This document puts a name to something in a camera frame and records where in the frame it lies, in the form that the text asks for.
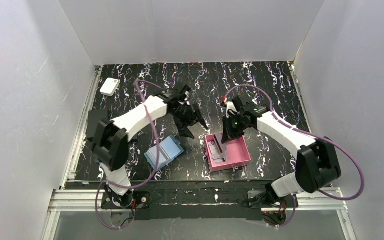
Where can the aluminium frame rail front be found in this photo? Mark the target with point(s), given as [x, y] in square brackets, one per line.
[72, 216]

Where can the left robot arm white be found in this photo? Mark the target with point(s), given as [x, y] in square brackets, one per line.
[111, 139]

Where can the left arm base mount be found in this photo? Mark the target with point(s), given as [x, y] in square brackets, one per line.
[127, 204]

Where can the black box far left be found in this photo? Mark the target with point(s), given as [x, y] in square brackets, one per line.
[94, 116]

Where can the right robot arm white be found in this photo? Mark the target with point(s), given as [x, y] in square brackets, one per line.
[316, 162]

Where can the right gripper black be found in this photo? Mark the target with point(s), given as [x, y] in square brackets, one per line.
[231, 131]

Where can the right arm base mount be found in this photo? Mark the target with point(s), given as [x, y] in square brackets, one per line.
[276, 212]

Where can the pink plastic box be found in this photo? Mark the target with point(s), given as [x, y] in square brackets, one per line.
[237, 154]

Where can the aluminium frame rail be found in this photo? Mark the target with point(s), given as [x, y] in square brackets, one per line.
[72, 216]
[70, 171]

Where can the white small device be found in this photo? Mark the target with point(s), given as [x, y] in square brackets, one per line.
[109, 87]

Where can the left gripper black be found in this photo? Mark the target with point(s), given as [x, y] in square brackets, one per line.
[185, 115]

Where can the aluminium frame rail left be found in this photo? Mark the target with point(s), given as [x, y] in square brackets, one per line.
[70, 171]

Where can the credit card with stripe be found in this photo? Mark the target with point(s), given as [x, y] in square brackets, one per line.
[151, 156]

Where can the credit card in pink box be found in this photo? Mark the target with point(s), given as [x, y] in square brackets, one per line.
[217, 149]

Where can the blue card holder wallet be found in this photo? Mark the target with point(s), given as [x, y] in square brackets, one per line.
[170, 148]

